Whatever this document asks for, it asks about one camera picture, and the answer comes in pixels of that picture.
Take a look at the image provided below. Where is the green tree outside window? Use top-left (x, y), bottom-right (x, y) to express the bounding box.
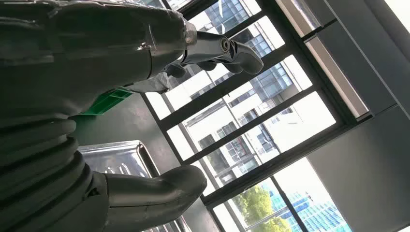
top-left (232, 185), bottom-right (293, 232)

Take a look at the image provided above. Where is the black window frame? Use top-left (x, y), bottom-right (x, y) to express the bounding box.
top-left (141, 0), bottom-right (372, 232)

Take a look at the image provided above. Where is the steel scale tray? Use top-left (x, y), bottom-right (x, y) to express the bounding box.
top-left (77, 140), bottom-right (193, 232)

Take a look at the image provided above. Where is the pale building outside window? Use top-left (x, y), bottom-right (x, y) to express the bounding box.
top-left (146, 0), bottom-right (337, 196)

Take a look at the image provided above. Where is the long ceiling light strip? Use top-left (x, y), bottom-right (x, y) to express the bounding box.
top-left (384, 0), bottom-right (410, 25)

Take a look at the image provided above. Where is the blue glass building outside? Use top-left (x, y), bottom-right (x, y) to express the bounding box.
top-left (269, 188), bottom-right (353, 232)

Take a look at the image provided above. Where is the green plastic crate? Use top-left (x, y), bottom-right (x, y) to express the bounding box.
top-left (80, 88), bottom-right (133, 116)

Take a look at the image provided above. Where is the pale window blind rail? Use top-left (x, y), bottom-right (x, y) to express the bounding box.
top-left (275, 0), bottom-right (369, 118)

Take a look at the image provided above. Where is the white mailer bag red print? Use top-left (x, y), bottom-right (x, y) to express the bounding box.
top-left (123, 72), bottom-right (170, 94)

